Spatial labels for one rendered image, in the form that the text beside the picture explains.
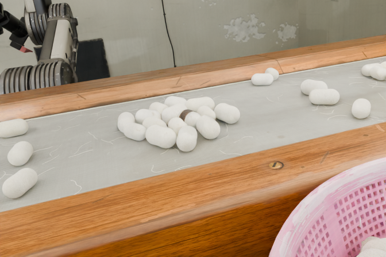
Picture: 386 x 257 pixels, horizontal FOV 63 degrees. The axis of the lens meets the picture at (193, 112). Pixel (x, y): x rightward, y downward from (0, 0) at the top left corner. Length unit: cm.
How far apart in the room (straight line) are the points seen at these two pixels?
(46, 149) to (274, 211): 27
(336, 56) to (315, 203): 51
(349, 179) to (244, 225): 6
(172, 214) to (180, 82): 38
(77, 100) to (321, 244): 42
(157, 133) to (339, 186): 18
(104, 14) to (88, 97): 187
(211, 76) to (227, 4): 209
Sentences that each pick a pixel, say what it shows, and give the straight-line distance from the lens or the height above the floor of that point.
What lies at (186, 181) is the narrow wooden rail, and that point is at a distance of 21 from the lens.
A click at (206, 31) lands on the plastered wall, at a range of 255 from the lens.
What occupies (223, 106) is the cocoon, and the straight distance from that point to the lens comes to 36.
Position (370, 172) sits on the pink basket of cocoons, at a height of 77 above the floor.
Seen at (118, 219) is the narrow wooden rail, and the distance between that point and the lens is 18.
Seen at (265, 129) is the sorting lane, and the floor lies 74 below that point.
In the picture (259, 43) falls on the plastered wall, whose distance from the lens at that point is 278.
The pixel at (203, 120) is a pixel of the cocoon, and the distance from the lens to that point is 32.
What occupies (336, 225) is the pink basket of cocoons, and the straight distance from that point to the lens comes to 20.
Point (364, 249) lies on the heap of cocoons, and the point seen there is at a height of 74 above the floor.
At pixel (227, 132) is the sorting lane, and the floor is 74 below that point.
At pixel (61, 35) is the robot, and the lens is 84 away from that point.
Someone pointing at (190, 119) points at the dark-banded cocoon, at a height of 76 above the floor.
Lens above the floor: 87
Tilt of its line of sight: 18 degrees down
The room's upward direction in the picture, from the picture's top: 7 degrees counter-clockwise
